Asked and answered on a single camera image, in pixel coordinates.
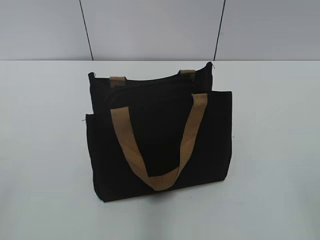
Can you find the black tote bag tan handles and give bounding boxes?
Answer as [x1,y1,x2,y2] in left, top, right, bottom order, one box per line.
[85,62,233,202]

